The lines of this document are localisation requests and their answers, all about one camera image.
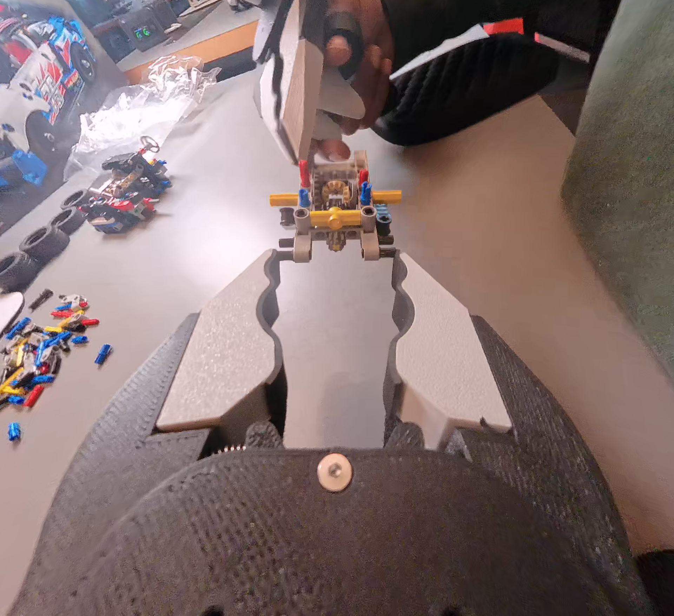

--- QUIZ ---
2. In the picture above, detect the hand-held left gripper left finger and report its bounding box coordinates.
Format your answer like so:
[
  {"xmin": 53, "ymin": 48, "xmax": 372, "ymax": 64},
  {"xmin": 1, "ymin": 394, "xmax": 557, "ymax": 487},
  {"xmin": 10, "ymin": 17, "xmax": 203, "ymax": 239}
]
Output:
[{"xmin": 155, "ymin": 249, "xmax": 285, "ymax": 451}]

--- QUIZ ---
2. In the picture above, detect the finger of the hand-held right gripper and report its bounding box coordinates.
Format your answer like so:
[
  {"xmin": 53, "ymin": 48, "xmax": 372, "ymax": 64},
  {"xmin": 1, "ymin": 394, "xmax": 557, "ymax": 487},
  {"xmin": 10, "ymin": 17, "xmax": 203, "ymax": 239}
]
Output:
[
  {"xmin": 280, "ymin": 0, "xmax": 325, "ymax": 157},
  {"xmin": 253, "ymin": 8, "xmax": 302, "ymax": 165}
]

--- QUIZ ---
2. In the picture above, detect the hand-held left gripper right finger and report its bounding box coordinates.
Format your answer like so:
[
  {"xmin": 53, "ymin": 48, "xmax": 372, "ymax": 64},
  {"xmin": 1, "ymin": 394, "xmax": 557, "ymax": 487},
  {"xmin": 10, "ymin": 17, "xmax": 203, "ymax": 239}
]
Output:
[{"xmin": 386, "ymin": 252, "xmax": 514, "ymax": 451}]

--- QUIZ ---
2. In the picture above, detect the grey lego frame assembly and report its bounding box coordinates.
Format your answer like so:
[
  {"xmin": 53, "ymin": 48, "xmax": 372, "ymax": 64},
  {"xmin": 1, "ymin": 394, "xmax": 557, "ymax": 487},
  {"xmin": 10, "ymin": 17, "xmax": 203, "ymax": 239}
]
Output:
[{"xmin": 278, "ymin": 149, "xmax": 397, "ymax": 263}]

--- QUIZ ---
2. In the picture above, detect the pile of mixed lego pieces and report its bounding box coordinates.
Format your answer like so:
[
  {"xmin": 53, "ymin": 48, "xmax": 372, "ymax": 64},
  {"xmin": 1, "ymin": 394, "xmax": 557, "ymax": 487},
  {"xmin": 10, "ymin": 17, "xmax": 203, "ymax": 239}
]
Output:
[{"xmin": 0, "ymin": 289, "xmax": 101, "ymax": 409}]

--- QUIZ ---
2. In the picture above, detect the lego car chassis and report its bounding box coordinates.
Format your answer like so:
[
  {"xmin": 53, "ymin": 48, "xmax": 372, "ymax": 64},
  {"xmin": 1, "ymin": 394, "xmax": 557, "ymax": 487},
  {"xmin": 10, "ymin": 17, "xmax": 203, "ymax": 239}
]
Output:
[{"xmin": 79, "ymin": 136, "xmax": 173, "ymax": 234}]

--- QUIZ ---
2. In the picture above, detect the lego set box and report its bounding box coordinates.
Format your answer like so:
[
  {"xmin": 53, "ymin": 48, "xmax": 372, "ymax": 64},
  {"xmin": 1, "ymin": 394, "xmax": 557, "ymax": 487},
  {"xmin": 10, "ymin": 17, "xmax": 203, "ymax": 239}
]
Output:
[{"xmin": 0, "ymin": 0, "xmax": 130, "ymax": 238}]

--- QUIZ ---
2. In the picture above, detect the person's right hand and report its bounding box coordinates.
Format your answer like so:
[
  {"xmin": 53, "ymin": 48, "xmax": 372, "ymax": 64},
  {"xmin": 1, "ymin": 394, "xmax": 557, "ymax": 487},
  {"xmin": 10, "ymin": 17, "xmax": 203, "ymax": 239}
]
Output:
[{"xmin": 311, "ymin": 0, "xmax": 396, "ymax": 164}]

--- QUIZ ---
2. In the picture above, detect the background wooden table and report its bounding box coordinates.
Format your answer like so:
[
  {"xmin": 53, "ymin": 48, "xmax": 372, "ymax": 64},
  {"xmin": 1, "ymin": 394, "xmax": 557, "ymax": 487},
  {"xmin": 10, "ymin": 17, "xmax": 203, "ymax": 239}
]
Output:
[{"xmin": 113, "ymin": 0, "xmax": 261, "ymax": 85}]

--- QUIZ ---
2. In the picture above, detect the clear plastic bag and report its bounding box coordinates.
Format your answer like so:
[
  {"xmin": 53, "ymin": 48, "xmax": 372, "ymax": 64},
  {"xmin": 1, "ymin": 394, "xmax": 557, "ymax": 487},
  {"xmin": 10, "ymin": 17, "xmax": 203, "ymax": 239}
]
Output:
[{"xmin": 63, "ymin": 55, "xmax": 222, "ymax": 182}]

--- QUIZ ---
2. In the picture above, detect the small black display device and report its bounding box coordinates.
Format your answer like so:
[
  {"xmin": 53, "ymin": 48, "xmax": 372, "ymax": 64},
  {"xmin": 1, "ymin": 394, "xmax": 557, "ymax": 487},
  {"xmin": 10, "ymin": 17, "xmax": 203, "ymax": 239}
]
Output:
[{"xmin": 118, "ymin": 11, "xmax": 165, "ymax": 53}]

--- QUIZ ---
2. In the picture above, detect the person's green sweatshirt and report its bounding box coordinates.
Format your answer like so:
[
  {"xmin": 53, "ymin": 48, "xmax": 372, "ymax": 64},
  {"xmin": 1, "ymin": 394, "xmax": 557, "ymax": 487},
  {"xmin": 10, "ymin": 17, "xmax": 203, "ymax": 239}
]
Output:
[{"xmin": 561, "ymin": 0, "xmax": 674, "ymax": 380}]

